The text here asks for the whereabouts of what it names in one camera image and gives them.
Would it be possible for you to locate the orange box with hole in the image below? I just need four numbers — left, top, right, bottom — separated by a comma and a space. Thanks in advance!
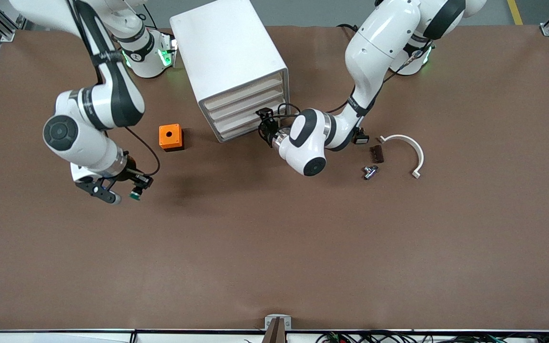
159, 124, 185, 152

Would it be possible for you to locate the white curved bracket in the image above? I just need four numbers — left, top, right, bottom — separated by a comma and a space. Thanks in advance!
378, 134, 425, 179

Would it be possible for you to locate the grey metal table bracket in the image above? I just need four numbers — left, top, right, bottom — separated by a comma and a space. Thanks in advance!
262, 314, 293, 343

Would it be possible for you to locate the black cable bundle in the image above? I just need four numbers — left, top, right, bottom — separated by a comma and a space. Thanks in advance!
316, 331, 549, 343

